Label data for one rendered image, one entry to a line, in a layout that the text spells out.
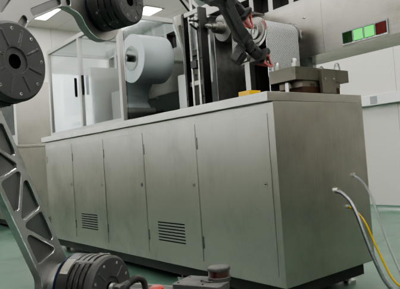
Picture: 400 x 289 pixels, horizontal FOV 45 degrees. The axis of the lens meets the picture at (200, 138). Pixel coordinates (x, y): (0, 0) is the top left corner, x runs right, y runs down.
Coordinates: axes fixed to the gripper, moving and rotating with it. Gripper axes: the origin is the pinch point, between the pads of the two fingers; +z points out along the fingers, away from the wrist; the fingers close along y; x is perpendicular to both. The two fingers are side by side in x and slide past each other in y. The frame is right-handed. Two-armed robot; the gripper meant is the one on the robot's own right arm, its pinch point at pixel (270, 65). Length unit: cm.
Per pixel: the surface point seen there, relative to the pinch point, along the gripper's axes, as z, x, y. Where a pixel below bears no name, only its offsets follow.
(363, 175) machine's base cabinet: 55, -33, 26
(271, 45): -3.7, 9.4, 0.2
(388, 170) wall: 262, 75, -98
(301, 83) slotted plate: 5.3, -10.2, 18.5
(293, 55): 11.3, 14.1, 0.3
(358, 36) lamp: 20.4, 24.0, 30.2
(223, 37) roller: -11.7, 17.3, -31.1
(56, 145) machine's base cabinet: -11, -36, -203
